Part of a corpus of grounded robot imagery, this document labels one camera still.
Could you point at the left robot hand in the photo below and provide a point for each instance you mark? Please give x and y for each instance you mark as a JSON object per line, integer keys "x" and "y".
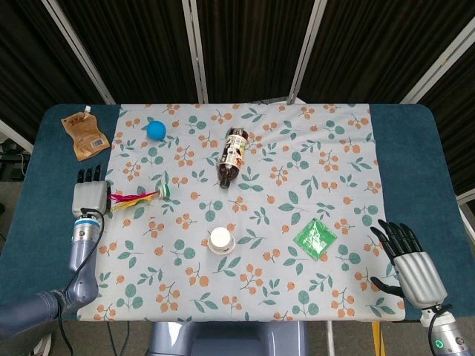
{"x": 89, "y": 194}

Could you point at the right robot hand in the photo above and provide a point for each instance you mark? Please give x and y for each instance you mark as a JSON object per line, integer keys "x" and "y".
{"x": 417, "y": 272}

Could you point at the feather shuttlecock with green base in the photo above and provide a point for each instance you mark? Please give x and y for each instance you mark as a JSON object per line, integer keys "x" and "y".
{"x": 139, "y": 196}

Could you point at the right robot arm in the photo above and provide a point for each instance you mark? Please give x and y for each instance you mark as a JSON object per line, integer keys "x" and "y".
{"x": 447, "y": 332}

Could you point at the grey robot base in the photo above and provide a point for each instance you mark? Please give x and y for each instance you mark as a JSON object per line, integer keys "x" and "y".
{"x": 226, "y": 339}

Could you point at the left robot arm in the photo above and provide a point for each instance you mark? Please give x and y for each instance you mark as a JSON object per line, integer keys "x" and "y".
{"x": 79, "y": 259}

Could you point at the blue table cover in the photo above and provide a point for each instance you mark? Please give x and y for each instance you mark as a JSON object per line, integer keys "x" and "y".
{"x": 48, "y": 178}

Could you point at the brown spout pouch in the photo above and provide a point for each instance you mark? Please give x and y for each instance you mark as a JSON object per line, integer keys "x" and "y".
{"x": 86, "y": 135}

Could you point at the blue ball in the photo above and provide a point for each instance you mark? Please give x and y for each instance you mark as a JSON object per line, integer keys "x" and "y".
{"x": 156, "y": 130}

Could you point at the green sachet packet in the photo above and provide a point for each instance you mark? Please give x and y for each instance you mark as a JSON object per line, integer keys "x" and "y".
{"x": 314, "y": 239}

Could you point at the white cup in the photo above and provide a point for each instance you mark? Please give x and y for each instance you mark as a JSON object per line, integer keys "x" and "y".
{"x": 221, "y": 240}

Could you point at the dark drink bottle with label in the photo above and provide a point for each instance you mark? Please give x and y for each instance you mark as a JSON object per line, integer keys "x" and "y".
{"x": 232, "y": 155}

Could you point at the floral patterned tablecloth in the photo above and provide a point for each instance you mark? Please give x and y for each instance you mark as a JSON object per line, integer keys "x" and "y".
{"x": 241, "y": 222}

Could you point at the black folding screen with frame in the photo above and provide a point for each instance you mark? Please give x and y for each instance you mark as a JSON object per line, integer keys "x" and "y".
{"x": 237, "y": 48}

